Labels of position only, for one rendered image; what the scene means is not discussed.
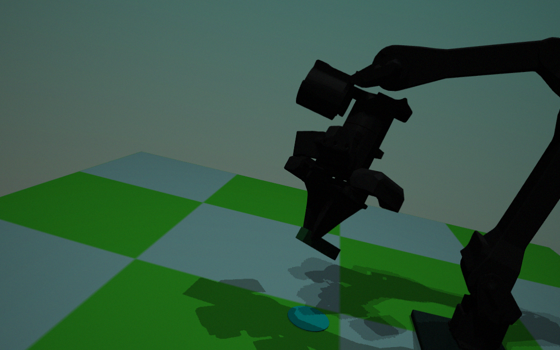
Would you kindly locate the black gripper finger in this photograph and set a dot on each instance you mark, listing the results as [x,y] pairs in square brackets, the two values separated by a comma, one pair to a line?
[338,206]
[315,201]

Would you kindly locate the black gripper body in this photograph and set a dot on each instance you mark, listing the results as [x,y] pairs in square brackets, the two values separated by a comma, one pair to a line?
[360,181]

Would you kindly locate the dark green rectangular post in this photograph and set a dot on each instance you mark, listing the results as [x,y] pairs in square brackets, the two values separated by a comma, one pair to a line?
[321,245]

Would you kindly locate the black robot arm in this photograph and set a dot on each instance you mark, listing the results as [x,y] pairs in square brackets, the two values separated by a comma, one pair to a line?
[491,263]

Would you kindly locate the teal flat circle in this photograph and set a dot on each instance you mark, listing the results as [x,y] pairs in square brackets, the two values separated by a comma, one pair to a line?
[308,318]

